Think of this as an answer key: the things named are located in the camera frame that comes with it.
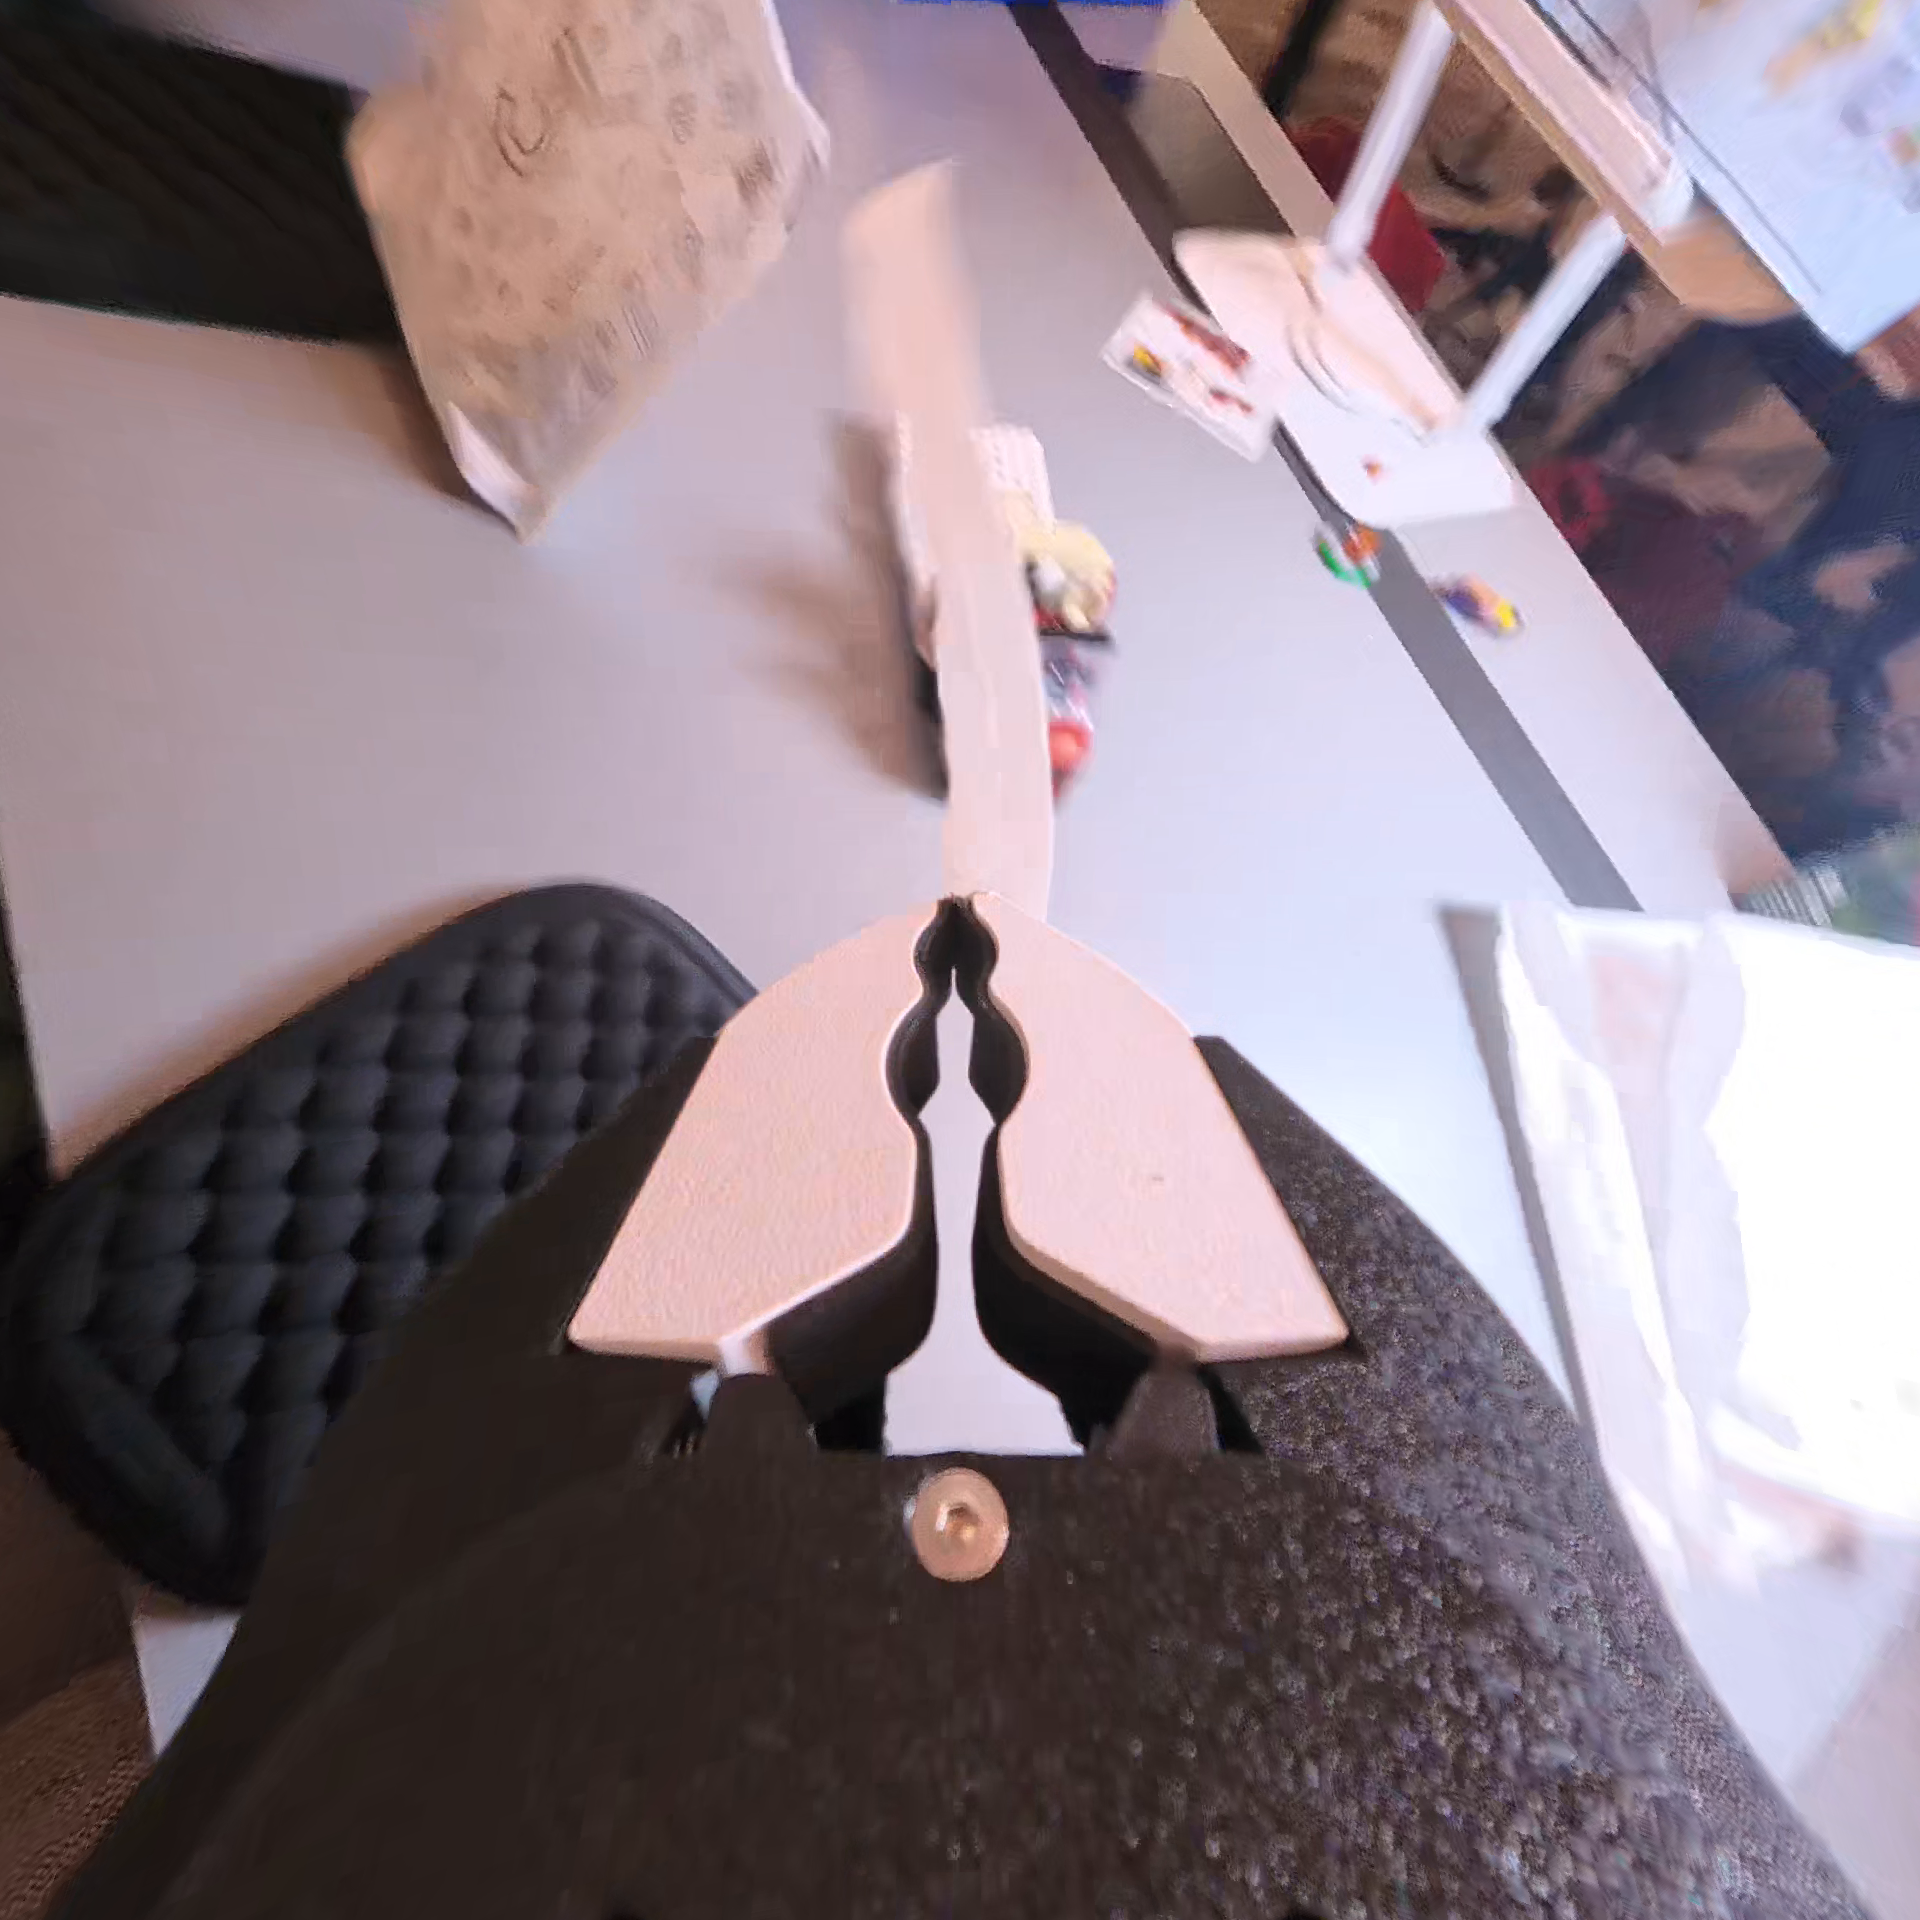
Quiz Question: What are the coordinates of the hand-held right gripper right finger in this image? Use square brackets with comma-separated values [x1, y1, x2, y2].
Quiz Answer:
[967, 896, 1348, 1370]

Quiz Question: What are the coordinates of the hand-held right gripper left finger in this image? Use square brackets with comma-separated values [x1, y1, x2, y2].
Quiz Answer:
[566, 896, 963, 1377]

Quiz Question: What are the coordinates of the white desk stand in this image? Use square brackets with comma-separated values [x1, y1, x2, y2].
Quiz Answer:
[1175, 0, 1807, 530]

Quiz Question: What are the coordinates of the light printed booklet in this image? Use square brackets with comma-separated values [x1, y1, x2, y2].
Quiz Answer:
[1657, 0, 1920, 355]

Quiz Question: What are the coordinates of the large white printed paper bag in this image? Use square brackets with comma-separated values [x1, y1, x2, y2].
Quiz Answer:
[346, 0, 829, 539]

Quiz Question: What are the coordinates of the colourful toy set box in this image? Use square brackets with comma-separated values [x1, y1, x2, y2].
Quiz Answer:
[1740, 833, 1920, 947]

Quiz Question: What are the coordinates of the toy brick camper van model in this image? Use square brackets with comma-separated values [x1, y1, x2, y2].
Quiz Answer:
[877, 421, 1119, 800]

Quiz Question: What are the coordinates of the torn white paper strip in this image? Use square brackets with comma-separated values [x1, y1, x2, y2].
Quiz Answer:
[837, 163, 1059, 921]

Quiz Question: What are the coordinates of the printed sticker sheet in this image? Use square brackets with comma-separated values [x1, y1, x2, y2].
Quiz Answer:
[1101, 292, 1291, 460]

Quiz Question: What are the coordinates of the grey desk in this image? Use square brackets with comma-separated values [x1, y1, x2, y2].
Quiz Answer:
[0, 0, 1802, 1920]

